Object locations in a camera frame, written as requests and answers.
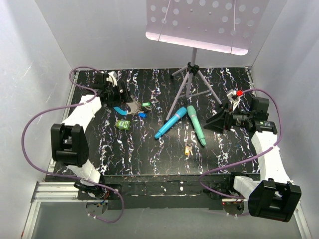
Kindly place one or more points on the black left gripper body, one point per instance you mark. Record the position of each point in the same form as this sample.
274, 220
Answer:
113, 97

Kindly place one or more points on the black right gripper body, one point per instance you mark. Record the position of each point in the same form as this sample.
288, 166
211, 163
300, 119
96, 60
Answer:
240, 120

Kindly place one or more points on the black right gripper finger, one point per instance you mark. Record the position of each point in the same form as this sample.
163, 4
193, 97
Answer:
215, 127
218, 118

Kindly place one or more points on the blue capped key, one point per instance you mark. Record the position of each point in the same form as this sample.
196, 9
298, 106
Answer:
142, 115

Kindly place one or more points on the orange capped key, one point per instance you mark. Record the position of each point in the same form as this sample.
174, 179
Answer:
188, 150

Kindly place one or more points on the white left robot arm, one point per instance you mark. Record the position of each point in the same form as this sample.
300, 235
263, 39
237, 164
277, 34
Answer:
68, 141

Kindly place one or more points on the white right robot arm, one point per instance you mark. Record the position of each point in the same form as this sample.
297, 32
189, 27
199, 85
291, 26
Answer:
259, 108

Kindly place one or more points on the green capped key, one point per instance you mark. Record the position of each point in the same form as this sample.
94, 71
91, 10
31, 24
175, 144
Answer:
146, 104

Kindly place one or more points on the green toy microphone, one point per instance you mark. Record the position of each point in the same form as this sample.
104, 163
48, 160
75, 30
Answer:
195, 122

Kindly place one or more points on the green monster key tag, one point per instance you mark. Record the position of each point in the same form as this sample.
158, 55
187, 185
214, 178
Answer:
123, 124

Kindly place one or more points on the pink perforated music stand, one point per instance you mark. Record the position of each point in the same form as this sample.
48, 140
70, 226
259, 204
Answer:
224, 26

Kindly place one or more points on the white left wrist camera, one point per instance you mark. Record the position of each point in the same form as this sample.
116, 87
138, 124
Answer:
112, 78

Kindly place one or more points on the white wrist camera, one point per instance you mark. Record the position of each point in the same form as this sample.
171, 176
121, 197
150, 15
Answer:
112, 78
235, 98

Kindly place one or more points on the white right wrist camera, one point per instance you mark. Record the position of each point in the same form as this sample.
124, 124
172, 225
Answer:
235, 98

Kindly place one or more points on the black table front rail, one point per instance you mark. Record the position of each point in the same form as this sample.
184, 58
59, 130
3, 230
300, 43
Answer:
163, 191

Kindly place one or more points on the aluminium frame left rail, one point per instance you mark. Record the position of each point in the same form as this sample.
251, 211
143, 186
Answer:
34, 208

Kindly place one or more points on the aluminium frame rail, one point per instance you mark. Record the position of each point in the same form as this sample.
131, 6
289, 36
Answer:
276, 197
34, 208

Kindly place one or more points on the aluminium frame right rail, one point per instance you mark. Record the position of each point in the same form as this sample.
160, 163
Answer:
276, 197

